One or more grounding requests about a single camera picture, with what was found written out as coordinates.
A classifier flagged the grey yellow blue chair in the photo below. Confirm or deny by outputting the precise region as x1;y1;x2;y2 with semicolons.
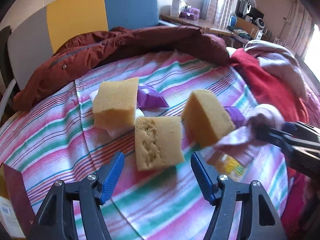
8;0;159;90

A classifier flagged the pink sock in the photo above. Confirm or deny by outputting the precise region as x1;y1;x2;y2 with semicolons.
213;104;284;167

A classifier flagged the wooden side desk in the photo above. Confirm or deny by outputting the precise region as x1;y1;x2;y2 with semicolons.
160;14;232;36

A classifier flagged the yellow sponge block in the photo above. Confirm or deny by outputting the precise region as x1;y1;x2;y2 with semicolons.
92;77;139;132
181;89;235;148

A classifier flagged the pink grey quilt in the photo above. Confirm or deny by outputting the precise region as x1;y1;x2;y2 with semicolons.
244;40;319;126

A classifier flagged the cracker packet green edge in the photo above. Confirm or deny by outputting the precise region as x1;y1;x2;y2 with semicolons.
208;152;246;180

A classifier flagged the purple snack packet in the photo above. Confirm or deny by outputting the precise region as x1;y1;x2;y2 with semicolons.
137;83;169;109
224;106;245;128

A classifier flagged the purple tissue box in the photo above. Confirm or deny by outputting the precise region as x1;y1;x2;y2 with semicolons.
179;6;201;21

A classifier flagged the yellow sponge block holed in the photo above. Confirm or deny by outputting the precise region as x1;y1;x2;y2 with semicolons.
135;116;185;171

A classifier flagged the maroon puffer jacket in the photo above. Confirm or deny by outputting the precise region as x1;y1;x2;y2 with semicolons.
13;25;229;112

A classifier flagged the striped bed sheet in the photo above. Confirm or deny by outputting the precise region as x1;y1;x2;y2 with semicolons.
1;53;287;239

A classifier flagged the red blanket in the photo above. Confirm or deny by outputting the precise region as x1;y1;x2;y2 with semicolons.
229;48;309;123

